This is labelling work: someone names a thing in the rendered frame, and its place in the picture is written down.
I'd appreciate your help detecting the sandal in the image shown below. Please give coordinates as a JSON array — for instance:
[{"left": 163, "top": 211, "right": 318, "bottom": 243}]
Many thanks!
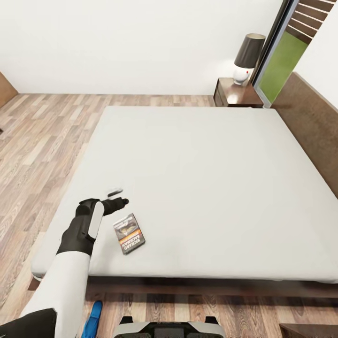
[{"left": 82, "top": 301, "right": 102, "bottom": 338}]

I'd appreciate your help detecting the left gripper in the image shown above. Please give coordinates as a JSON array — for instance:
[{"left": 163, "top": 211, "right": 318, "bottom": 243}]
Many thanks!
[{"left": 105, "top": 197, "right": 130, "bottom": 215}]

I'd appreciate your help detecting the hardback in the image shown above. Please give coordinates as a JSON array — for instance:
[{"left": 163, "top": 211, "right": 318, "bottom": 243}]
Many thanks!
[{"left": 113, "top": 213, "right": 146, "bottom": 254}]

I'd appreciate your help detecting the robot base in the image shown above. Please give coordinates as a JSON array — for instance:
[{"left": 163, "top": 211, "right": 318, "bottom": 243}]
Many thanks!
[{"left": 112, "top": 316, "right": 226, "bottom": 338}]

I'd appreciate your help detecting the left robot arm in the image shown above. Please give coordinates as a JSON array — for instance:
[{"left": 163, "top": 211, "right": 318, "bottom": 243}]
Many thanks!
[{"left": 0, "top": 186, "right": 130, "bottom": 338}]

